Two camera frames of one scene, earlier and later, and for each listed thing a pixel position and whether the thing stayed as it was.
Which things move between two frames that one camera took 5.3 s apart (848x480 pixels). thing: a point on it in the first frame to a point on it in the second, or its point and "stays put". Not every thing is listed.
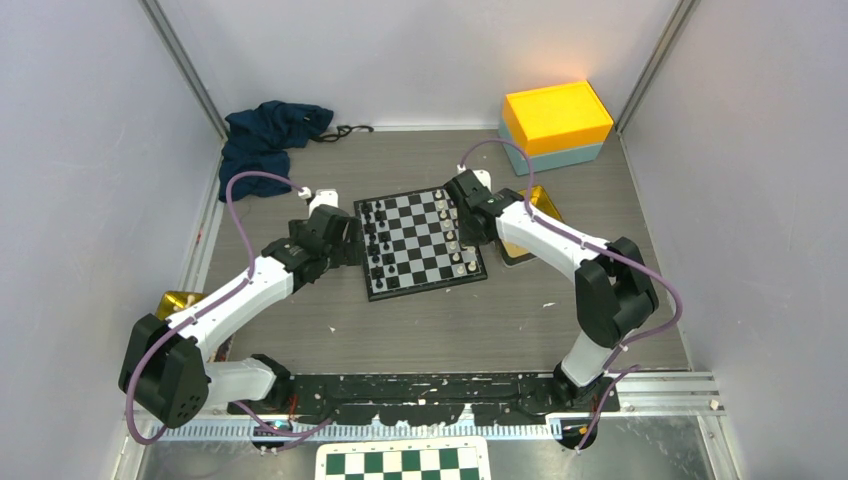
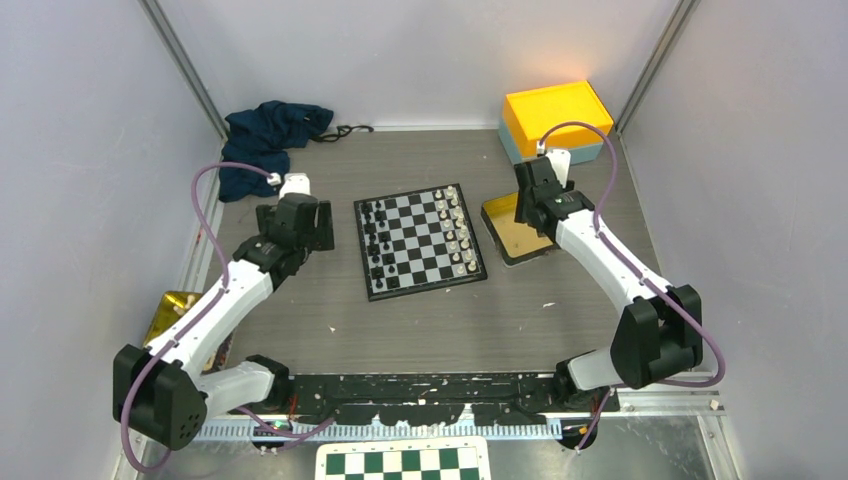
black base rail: (429, 399) stays put
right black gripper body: (466, 234) to (521, 212)
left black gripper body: (346, 253) to (320, 237)
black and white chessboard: (411, 243) stays put
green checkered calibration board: (452, 458) stays put
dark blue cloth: (255, 140) stays put
